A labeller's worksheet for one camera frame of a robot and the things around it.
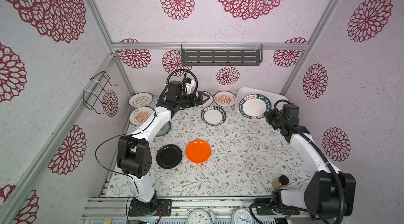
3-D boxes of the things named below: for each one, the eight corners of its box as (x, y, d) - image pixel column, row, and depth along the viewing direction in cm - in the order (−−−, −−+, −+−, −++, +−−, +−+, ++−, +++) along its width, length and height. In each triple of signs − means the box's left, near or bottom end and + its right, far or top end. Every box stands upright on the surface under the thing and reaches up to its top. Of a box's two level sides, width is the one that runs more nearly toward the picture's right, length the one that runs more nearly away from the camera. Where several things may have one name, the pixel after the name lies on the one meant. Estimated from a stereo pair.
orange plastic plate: (185, 163, 90) (185, 161, 88) (186, 140, 99) (186, 139, 98) (211, 163, 90) (211, 161, 88) (210, 140, 99) (210, 139, 98)
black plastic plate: (155, 169, 88) (154, 167, 86) (159, 146, 97) (158, 144, 94) (181, 169, 88) (180, 167, 86) (182, 146, 97) (182, 144, 94)
